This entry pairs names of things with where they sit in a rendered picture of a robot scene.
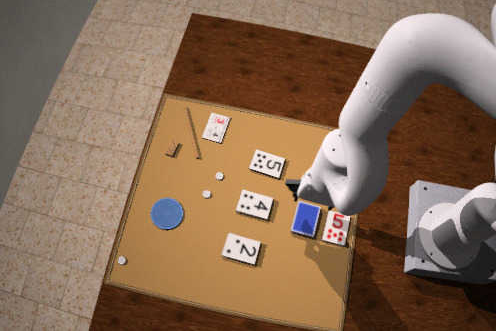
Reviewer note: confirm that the tan card cloth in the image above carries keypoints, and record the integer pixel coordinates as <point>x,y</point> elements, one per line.
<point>203,306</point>
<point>295,278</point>

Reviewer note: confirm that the blue round disc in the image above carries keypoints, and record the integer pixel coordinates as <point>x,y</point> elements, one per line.
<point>167,213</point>

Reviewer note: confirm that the white playing card with red pips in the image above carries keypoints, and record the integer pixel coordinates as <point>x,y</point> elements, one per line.
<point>336,228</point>

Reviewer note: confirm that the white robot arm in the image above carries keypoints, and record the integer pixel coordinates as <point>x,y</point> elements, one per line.
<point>415,52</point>

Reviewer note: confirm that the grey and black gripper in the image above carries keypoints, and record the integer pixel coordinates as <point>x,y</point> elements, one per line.
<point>303,189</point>

